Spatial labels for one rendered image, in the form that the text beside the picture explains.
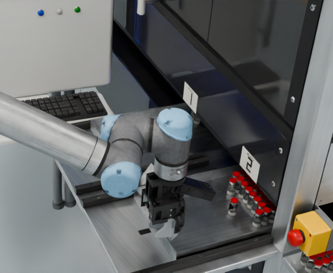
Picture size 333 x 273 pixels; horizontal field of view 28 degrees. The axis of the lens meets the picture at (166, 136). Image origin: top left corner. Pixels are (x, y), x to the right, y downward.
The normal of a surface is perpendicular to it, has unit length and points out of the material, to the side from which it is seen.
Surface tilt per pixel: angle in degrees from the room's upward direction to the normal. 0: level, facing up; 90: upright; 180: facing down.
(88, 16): 90
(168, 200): 0
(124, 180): 90
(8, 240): 0
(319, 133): 90
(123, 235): 0
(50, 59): 90
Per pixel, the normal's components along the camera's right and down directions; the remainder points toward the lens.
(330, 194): 0.42, 0.55
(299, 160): -0.90, 0.18
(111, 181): -0.04, 0.57
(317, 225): 0.07, -0.82
